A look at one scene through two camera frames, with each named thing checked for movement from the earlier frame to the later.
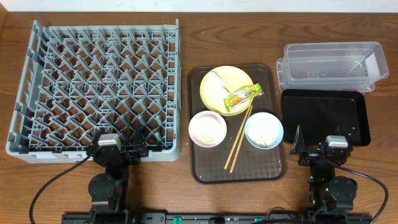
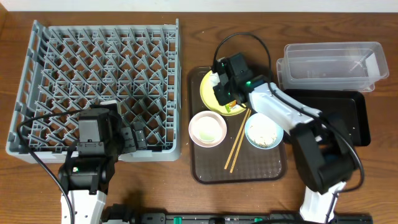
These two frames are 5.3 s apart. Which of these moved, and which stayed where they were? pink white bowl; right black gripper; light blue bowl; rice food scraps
Moved: right black gripper
Stayed: light blue bowl; pink white bowl; rice food scraps
